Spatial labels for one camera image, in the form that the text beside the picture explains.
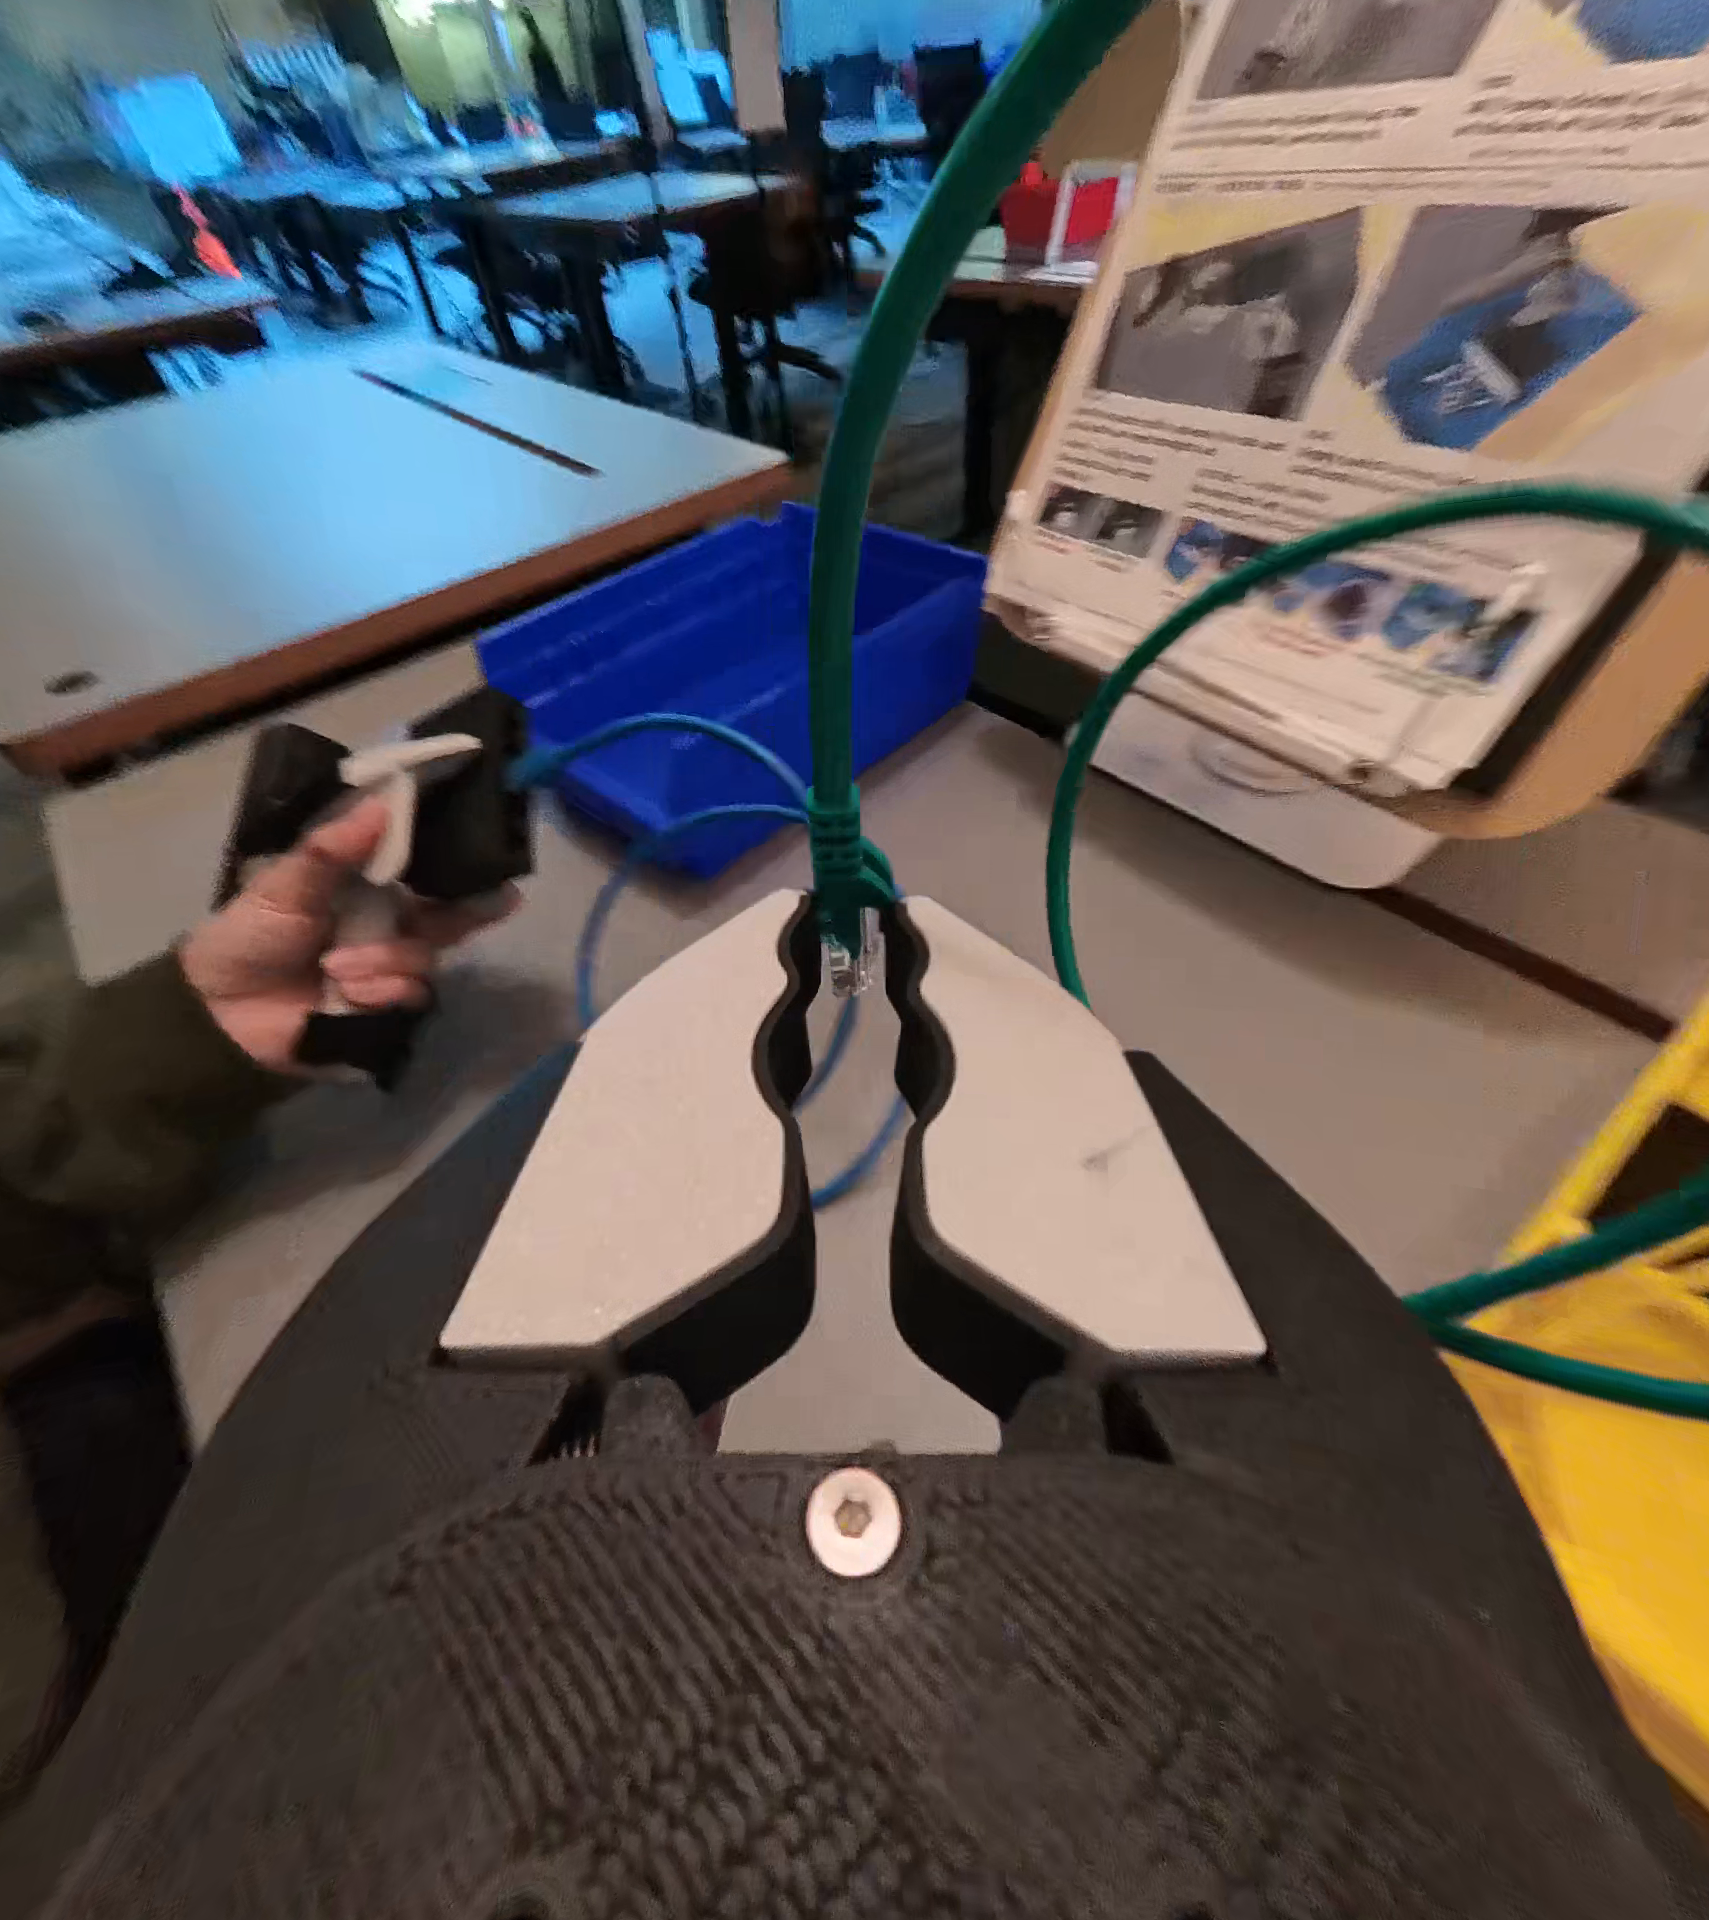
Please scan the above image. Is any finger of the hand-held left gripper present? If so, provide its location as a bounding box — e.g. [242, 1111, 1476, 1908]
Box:
[338, 729, 482, 887]

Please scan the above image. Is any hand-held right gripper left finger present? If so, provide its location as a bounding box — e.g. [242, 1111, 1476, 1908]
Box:
[439, 887, 812, 1367]

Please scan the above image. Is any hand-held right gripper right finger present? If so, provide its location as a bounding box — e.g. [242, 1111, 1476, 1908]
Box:
[887, 897, 1267, 1419]

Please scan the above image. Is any blue ethernet cable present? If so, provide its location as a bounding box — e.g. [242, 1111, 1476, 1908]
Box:
[507, 714, 916, 1209]

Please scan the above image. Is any blue plastic bin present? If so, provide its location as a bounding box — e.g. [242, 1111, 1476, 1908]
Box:
[476, 502, 988, 879]

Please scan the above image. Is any green ethernet cable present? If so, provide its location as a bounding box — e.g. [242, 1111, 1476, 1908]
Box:
[802, 0, 1709, 1435]

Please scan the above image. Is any yellow plastic bin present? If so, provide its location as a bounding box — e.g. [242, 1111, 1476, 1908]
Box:
[1440, 872, 1709, 1904]

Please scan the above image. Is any person's left forearm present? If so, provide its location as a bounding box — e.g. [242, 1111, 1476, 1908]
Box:
[0, 946, 289, 1359]

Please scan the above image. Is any person's left hand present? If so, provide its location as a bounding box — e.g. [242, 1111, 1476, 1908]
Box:
[181, 801, 518, 1073]

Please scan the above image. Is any grey table with slot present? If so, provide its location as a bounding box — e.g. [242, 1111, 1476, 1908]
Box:
[0, 341, 795, 782]

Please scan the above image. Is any grey stand base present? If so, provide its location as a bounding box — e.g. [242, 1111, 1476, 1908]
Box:
[1085, 696, 1447, 890]

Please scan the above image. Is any black office chair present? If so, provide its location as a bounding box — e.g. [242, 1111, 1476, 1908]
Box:
[688, 67, 848, 453]

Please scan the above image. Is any black bin divider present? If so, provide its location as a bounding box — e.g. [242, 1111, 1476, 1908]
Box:
[1590, 1101, 1709, 1224]

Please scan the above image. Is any red plastic bin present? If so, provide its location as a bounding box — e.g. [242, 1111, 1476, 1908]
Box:
[1002, 159, 1139, 257]

